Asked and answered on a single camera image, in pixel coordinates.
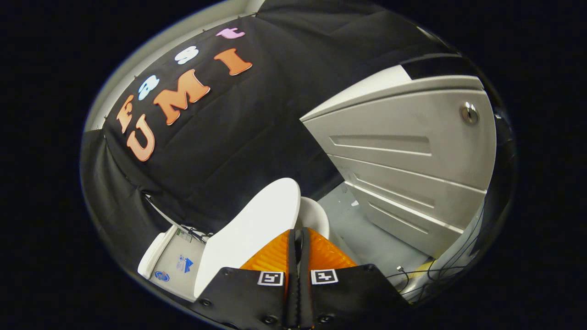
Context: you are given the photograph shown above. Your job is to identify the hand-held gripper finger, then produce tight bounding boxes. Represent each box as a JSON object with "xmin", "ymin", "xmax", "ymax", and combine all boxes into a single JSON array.
[
  {"xmin": 299, "ymin": 227, "xmax": 411, "ymax": 330},
  {"xmin": 190, "ymin": 228, "xmax": 299, "ymax": 330}
]

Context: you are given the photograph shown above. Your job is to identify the white toilet lid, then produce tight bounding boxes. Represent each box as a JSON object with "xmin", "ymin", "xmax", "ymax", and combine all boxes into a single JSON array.
[{"xmin": 193, "ymin": 177, "xmax": 302, "ymax": 299}]

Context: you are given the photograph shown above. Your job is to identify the white toilet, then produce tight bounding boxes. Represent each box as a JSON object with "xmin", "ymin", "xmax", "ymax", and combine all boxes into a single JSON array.
[{"xmin": 137, "ymin": 197, "xmax": 343, "ymax": 303}]

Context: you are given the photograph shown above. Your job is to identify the backdrop stand pole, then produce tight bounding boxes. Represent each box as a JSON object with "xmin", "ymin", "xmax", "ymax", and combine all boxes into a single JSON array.
[{"xmin": 143, "ymin": 193, "xmax": 214, "ymax": 244}]

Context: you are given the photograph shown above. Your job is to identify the black backdrop cloth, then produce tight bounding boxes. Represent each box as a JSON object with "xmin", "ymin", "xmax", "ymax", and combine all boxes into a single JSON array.
[{"xmin": 80, "ymin": 0, "xmax": 465, "ymax": 275}]

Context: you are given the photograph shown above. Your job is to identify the white drawer cabinet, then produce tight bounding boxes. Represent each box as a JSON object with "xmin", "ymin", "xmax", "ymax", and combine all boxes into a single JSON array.
[{"xmin": 300, "ymin": 64, "xmax": 498, "ymax": 260}]

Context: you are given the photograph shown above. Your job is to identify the black floor cables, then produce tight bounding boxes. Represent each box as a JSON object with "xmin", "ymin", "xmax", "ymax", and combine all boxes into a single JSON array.
[{"xmin": 384, "ymin": 215, "xmax": 484, "ymax": 301}]

